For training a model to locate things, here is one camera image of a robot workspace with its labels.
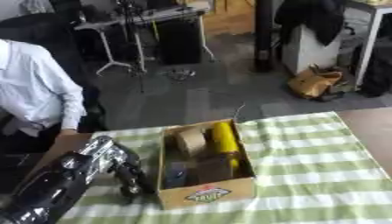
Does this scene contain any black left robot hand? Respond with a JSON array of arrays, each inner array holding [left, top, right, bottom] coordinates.
[[105, 145, 157, 205]]

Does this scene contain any tan cardboard box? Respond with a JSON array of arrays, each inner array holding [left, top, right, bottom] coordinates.
[[154, 118, 257, 210]]

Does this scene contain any dark blue block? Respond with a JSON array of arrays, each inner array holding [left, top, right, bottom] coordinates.
[[164, 162, 190, 189]]

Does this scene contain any tan cardboard roll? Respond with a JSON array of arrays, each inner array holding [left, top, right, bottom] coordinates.
[[174, 127, 208, 158]]

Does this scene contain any brown block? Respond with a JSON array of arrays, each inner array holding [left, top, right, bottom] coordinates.
[[194, 157, 236, 184]]

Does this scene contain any yellow cylinder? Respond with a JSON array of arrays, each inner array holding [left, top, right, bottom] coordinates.
[[209, 121, 242, 170]]

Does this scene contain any person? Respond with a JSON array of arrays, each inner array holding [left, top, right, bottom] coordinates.
[[0, 38, 89, 158]]

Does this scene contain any black tripod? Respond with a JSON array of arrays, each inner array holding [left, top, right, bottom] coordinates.
[[115, 0, 155, 94]]

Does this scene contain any white folding table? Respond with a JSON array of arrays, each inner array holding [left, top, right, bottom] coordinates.
[[73, 6, 218, 77]]

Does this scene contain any black pillar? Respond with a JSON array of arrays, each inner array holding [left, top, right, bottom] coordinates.
[[252, 0, 276, 74]]

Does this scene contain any tan bag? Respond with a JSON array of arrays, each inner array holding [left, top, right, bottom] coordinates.
[[286, 64, 347, 102]]

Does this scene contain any white cabinet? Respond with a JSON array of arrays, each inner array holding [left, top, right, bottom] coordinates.
[[280, 24, 343, 75]]

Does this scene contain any black jacket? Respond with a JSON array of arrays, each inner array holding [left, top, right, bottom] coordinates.
[[274, 0, 349, 47]]

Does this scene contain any black bag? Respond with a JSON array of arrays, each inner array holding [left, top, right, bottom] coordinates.
[[358, 43, 392, 98]]

